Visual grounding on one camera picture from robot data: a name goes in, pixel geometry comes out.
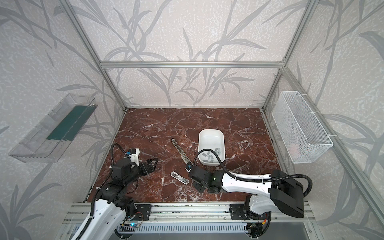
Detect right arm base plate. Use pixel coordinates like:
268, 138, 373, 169
229, 204, 270, 221

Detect large beige black stapler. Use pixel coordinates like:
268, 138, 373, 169
171, 138, 193, 173

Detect aluminium front rail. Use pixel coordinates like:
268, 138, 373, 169
63, 202, 316, 224

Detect staple strips in tray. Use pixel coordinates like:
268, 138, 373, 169
199, 148, 225, 166

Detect clear acrylic wall shelf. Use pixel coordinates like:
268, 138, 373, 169
9, 94, 98, 163

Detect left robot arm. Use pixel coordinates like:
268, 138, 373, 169
72, 157, 159, 240

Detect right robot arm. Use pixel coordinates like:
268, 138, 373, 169
189, 166, 313, 219

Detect white wire mesh basket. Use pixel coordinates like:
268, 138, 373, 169
272, 91, 334, 164

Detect small white stapler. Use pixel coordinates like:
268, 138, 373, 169
171, 172, 190, 185

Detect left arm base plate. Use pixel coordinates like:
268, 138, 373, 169
132, 204, 152, 222

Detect white oval tray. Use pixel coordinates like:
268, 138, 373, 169
198, 129, 225, 152

